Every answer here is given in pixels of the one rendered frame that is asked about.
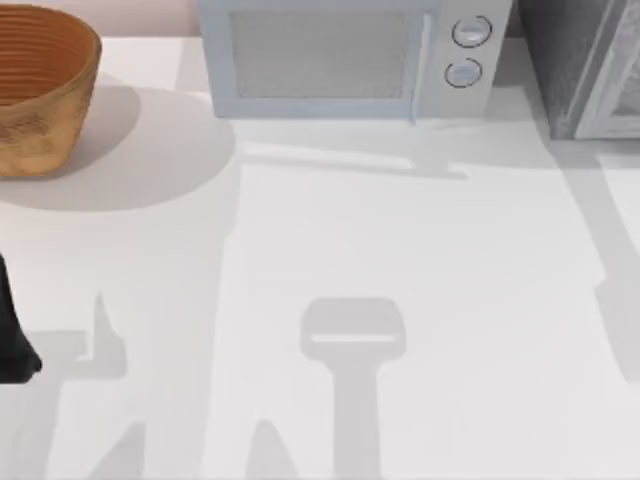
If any microwave oven door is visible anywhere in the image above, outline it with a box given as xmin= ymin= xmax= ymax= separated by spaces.
xmin=197 ymin=0 xmax=435 ymax=120

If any round microwave knob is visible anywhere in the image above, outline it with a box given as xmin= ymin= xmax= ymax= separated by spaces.
xmin=443 ymin=56 xmax=484 ymax=90
xmin=451 ymin=14 xmax=493 ymax=49

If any brown woven basket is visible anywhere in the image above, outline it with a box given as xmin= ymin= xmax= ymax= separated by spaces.
xmin=0 ymin=4 xmax=104 ymax=178

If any grey cabinet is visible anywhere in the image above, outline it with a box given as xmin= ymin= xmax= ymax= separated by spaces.
xmin=517 ymin=0 xmax=640 ymax=142

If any microwave door handle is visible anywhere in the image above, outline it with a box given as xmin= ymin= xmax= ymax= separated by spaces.
xmin=408 ymin=12 xmax=433 ymax=126

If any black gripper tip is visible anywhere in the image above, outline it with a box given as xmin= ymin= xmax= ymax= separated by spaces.
xmin=0 ymin=255 xmax=43 ymax=385

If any pale microwave oven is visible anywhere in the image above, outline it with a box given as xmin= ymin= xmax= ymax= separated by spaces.
xmin=195 ymin=0 xmax=515 ymax=126

